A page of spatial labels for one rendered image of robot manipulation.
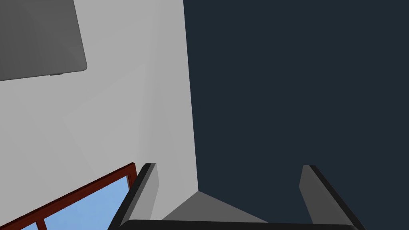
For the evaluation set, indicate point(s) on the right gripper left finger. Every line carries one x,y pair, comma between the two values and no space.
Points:
140,195

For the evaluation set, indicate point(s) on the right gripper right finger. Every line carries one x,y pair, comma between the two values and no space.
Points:
322,198

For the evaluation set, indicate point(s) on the red framed window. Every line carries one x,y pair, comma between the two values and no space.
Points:
83,207

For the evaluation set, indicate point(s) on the grey wall cabinet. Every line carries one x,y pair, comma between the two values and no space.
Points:
38,36

